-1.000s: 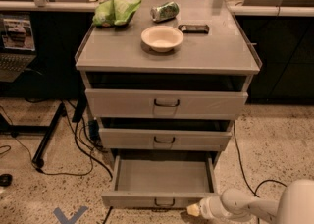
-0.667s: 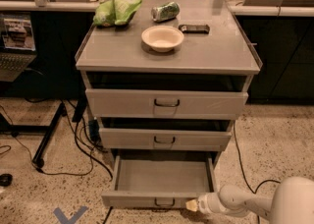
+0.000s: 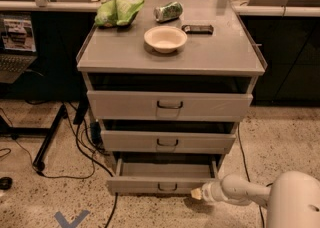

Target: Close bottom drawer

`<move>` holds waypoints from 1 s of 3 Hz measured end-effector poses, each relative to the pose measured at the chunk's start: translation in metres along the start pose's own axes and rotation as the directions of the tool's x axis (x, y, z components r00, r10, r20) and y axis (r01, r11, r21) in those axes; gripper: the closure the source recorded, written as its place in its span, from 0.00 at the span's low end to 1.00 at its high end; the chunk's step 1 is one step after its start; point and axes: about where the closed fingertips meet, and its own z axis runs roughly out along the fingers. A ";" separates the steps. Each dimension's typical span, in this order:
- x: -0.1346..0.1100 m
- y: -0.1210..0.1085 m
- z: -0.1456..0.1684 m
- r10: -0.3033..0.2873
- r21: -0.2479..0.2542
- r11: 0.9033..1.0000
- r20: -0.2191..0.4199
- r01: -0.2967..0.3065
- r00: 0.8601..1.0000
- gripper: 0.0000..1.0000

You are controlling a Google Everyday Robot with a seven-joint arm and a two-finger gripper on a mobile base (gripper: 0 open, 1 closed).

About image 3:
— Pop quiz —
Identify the grey bottom drawer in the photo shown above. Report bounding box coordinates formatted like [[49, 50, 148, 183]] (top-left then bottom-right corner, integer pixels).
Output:
[[108, 156, 218, 194]]

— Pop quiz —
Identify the grey middle drawer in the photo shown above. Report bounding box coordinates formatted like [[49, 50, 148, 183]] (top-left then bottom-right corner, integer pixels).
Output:
[[101, 130, 236, 154]]

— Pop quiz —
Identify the black rectangular device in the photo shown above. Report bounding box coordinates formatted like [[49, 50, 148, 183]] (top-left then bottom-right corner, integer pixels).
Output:
[[181, 25, 214, 35]]

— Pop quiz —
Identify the green chip bag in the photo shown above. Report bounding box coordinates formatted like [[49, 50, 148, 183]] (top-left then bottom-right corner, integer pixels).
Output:
[[95, 0, 145, 27]]

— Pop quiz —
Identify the open laptop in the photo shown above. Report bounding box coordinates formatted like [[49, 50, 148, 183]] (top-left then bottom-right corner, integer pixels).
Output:
[[0, 12, 37, 84]]

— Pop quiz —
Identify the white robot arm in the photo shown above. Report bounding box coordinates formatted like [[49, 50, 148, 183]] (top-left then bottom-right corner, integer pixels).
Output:
[[191, 171, 320, 228]]

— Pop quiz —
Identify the grey drawer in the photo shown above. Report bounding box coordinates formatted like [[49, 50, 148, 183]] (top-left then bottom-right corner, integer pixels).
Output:
[[101, 130, 236, 154], [108, 156, 218, 194], [87, 90, 252, 122]]

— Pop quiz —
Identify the black cable left floor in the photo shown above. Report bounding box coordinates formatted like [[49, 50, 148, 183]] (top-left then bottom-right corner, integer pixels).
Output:
[[31, 101, 119, 228]]

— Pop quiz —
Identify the green soda can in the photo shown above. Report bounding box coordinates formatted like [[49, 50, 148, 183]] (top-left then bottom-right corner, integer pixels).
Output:
[[154, 1, 183, 23]]

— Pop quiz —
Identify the black desk stand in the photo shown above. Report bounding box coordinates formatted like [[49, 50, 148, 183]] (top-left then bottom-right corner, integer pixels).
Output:
[[0, 105, 67, 173]]

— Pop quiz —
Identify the grey metal drawer cabinet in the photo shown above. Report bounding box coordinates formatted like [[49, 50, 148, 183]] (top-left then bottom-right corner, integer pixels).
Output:
[[75, 0, 268, 173]]

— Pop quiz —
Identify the black looped floor cable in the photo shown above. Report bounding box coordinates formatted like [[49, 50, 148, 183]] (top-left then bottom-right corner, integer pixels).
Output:
[[236, 123, 274, 228]]

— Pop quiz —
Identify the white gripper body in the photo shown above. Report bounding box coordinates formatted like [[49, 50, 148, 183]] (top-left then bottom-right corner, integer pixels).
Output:
[[201, 182, 224, 202]]

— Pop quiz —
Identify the grey top drawer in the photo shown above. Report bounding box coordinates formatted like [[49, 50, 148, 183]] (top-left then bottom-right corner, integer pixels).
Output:
[[87, 90, 252, 122]]

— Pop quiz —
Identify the white paper bowl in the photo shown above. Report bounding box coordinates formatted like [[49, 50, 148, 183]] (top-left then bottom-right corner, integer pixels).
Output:
[[144, 26, 187, 54]]

